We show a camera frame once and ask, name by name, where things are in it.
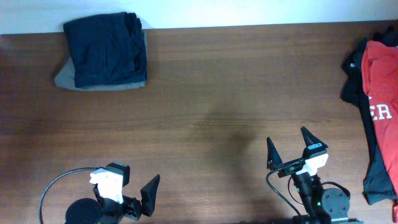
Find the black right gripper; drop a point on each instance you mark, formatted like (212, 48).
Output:
(274, 162)

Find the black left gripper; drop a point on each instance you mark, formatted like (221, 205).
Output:
(148, 191)

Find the dark blue shorts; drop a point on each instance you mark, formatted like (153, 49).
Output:
(107, 50)

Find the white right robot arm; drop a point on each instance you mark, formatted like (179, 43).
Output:
(324, 202)

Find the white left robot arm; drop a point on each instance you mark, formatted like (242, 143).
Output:
(107, 211)

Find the black garment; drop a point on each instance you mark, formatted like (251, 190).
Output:
(377, 184)

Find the red t-shirt white letters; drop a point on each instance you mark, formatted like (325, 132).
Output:
(379, 76)

